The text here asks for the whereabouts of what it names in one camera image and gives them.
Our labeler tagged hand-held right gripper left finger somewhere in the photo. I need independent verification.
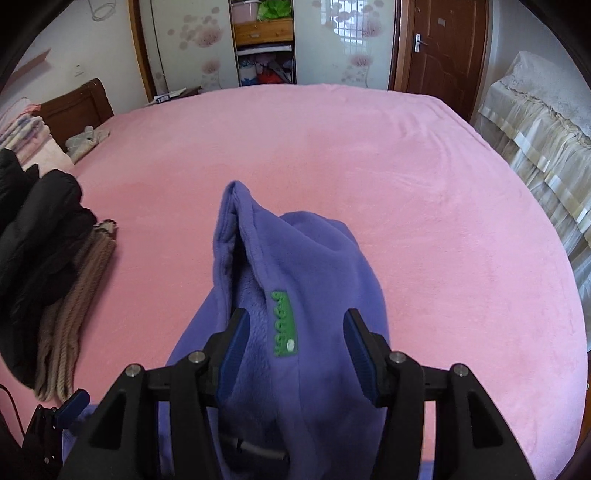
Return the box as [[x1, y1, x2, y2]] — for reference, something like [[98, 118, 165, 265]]
[[55, 307, 250, 480]]

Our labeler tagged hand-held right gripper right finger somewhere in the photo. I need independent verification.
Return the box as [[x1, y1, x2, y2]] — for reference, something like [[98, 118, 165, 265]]
[[342, 308, 536, 480]]

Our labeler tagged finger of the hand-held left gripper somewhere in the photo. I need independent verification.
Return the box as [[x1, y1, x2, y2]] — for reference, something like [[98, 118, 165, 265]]
[[54, 389, 91, 431]]

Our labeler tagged purple zip hoodie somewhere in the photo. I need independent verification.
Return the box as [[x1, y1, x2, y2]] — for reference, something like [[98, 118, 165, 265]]
[[62, 180, 393, 480]]

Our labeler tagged beige knit sweater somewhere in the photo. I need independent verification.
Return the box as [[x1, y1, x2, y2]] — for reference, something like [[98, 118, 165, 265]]
[[34, 219, 117, 401]]

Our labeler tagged pink fleece bed blanket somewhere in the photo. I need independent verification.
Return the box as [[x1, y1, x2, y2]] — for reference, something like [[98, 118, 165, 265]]
[[0, 84, 588, 462]]

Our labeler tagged black puffer jacket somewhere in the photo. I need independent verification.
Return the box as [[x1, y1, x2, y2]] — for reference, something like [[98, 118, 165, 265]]
[[0, 148, 99, 388]]

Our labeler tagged pink quilt with orange print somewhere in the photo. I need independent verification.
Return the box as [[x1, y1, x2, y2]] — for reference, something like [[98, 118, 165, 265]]
[[18, 136, 75, 176]]

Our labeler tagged grey cloth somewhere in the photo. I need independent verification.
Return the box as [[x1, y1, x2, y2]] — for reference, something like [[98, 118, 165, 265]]
[[65, 127, 112, 162]]

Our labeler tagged dark bedside table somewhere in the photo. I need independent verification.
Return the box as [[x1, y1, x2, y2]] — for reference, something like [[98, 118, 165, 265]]
[[147, 86, 204, 107]]

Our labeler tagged stack of folded quilts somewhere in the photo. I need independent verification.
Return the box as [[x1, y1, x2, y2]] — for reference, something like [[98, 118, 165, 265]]
[[0, 98, 51, 153]]

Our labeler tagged dark wooden headboard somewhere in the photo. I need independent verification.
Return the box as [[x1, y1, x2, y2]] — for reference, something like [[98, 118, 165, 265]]
[[38, 78, 115, 151]]

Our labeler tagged floral sliding door wardrobe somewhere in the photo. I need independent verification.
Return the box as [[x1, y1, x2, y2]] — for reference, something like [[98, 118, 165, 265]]
[[128, 0, 402, 104]]

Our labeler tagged brown wooden door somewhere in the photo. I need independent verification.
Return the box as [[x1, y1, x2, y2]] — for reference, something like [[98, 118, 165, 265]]
[[392, 0, 490, 121]]

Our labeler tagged pink plastic basin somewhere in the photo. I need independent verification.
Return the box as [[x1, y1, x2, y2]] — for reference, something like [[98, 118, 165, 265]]
[[231, 0, 259, 24]]

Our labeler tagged green bag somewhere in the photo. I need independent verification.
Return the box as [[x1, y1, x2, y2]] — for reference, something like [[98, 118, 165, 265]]
[[257, 0, 294, 21]]

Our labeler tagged black cable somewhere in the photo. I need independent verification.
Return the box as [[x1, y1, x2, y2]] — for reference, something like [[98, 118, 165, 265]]
[[0, 385, 25, 446]]

